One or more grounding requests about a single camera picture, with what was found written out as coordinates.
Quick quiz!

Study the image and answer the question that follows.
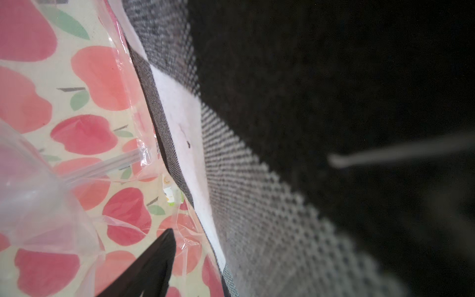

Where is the black white check scarf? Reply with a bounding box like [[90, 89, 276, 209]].
[[111, 1, 475, 297]]

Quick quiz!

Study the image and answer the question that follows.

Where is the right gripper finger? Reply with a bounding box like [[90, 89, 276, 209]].
[[99, 228, 176, 297]]

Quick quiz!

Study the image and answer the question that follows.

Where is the green white drink carton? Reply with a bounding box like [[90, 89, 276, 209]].
[[162, 173, 179, 205]]

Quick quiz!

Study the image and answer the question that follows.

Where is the clear plastic vacuum bag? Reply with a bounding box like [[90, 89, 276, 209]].
[[1, 1, 225, 297]]

